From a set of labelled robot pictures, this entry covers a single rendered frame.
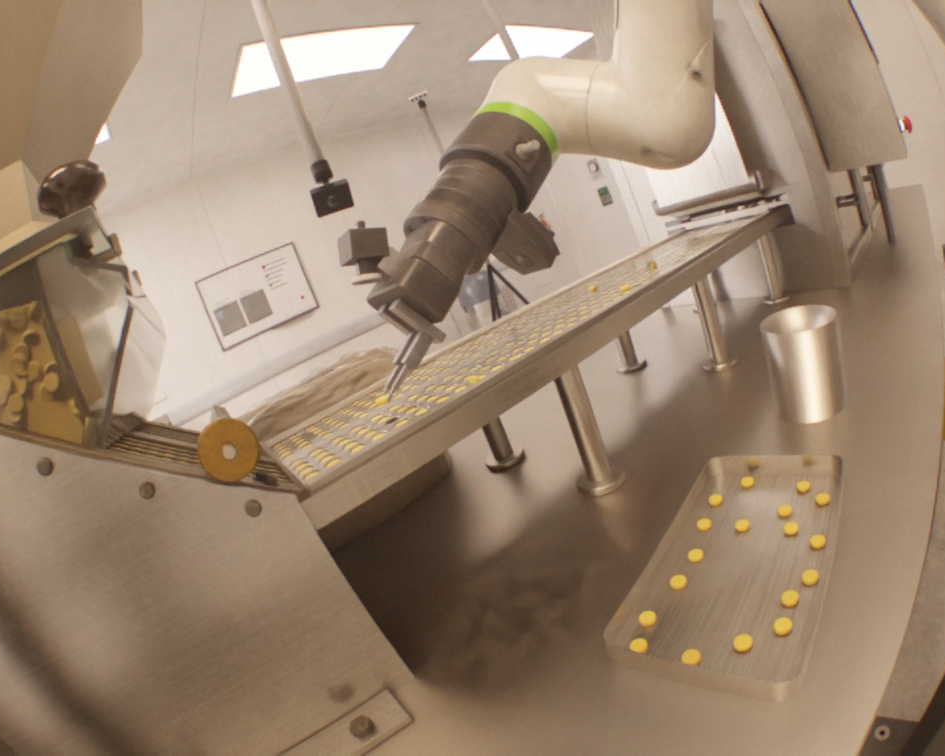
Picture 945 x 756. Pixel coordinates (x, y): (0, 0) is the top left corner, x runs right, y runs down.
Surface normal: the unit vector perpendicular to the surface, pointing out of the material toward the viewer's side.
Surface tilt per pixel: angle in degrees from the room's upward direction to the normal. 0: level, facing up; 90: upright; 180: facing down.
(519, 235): 122
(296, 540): 90
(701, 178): 90
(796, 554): 0
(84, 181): 140
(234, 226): 90
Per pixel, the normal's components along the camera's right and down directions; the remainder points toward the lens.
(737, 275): -0.76, 0.44
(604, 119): -0.57, 0.60
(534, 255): -0.45, 0.84
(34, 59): 0.64, 0.36
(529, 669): -0.37, -0.90
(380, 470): 0.54, 0.00
